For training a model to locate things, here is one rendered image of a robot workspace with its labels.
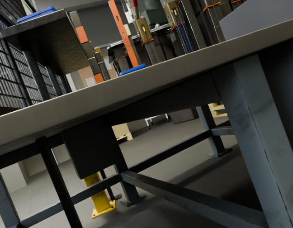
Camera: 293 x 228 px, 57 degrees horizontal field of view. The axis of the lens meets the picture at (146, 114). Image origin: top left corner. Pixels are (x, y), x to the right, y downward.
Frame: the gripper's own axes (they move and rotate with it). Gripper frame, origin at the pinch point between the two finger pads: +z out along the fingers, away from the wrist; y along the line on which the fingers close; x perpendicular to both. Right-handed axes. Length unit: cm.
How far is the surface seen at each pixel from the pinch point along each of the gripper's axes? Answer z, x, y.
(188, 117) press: 107, -100, 342
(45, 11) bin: -1, 41, -40
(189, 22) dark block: 19.9, -22.0, -24.6
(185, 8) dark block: 12.3, -22.4, -24.6
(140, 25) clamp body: 11.6, 1.1, -20.0
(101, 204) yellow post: 108, 62, 43
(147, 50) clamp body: 24.7, 2.0, -19.0
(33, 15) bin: -1, 46, -39
